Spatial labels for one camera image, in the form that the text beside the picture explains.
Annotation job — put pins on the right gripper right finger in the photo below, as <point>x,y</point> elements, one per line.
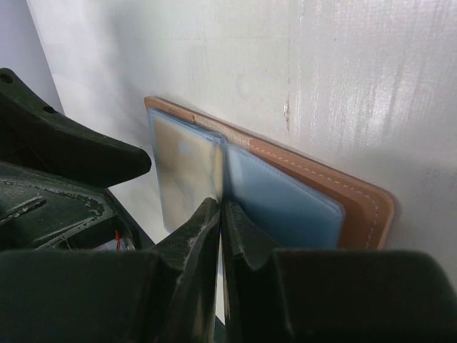
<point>256,284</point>

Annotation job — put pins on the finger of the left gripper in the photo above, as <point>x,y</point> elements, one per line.
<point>44,211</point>
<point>36,136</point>

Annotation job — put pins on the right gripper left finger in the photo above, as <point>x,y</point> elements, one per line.
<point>183,295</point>

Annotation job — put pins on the gold card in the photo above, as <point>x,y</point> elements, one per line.
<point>189,165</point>

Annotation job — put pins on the tan leather card holder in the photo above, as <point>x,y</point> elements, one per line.
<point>296,201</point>

